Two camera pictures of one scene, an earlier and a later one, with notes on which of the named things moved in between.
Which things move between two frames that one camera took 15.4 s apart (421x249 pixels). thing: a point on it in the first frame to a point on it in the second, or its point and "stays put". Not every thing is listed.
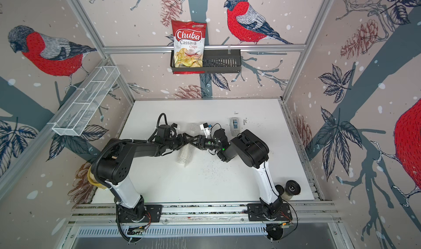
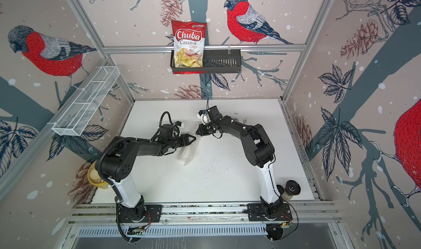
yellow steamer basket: [91, 178] stays put
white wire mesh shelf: [86, 102] stays put
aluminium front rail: [305, 212] stays put
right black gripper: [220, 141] to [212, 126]
